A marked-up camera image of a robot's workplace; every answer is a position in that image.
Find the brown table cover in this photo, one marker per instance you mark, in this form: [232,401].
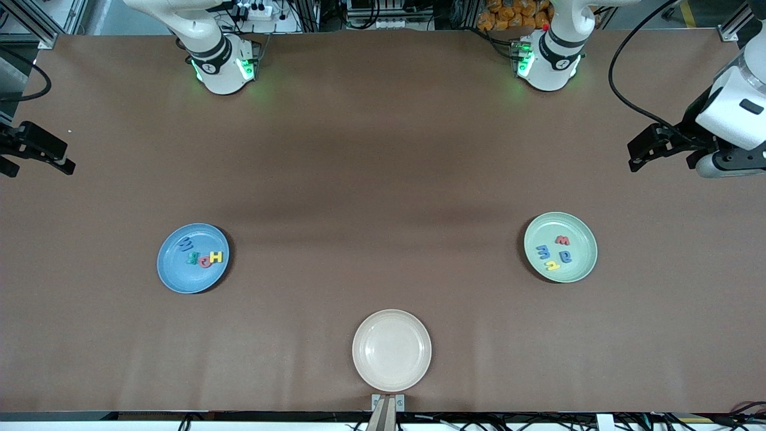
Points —
[383,149]

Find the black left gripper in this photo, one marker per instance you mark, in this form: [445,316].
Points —
[693,119]

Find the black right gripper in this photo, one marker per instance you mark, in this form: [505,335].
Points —
[7,142]

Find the white power strip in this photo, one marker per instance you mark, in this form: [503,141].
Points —
[257,10]

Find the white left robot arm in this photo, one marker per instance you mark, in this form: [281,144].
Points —
[730,114]

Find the pink letter Q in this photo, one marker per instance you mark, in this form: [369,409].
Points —
[204,261]

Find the blue letter E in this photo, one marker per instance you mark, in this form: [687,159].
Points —
[544,251]

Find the blue lowercase letter a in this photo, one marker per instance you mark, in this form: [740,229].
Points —
[565,257]

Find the aluminium frame profile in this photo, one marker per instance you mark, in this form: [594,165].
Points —
[33,23]
[733,24]

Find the metal mount bracket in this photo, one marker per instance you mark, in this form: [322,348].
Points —
[388,407]

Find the green plate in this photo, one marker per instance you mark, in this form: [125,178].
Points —
[574,266]

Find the background equipment rack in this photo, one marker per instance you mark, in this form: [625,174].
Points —
[383,12]

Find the teal letter R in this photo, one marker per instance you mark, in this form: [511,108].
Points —
[192,259]

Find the dark blue letter block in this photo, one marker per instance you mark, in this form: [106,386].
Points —
[187,244]

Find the bag of orange items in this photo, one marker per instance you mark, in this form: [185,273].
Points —
[508,15]

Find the beige plate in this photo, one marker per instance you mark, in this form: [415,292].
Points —
[392,350]

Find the yellow lowercase letter h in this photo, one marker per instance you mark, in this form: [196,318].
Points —
[552,265]

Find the pink letter W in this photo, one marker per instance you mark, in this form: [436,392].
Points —
[562,240]

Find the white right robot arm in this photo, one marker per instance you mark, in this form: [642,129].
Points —
[206,42]

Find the blue plate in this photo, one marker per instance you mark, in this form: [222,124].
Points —
[191,278]

